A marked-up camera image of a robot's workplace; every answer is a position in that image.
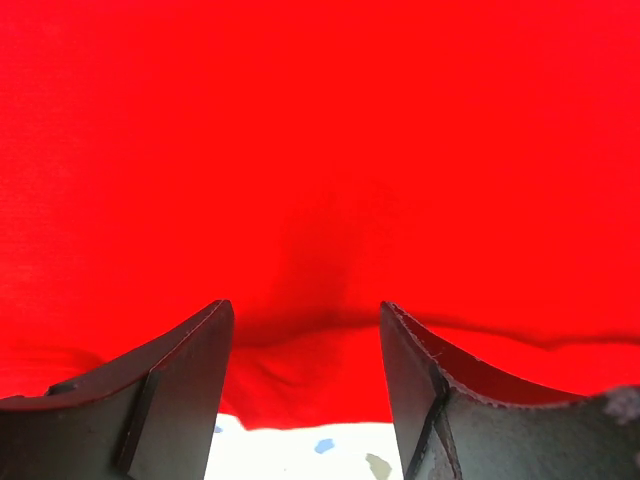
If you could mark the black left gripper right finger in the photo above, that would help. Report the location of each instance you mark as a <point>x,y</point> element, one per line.
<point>458,417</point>

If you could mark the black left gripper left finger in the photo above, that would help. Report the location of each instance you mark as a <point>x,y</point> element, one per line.
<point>148,414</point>

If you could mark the red t shirt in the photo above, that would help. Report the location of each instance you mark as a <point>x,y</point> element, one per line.
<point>475,162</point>

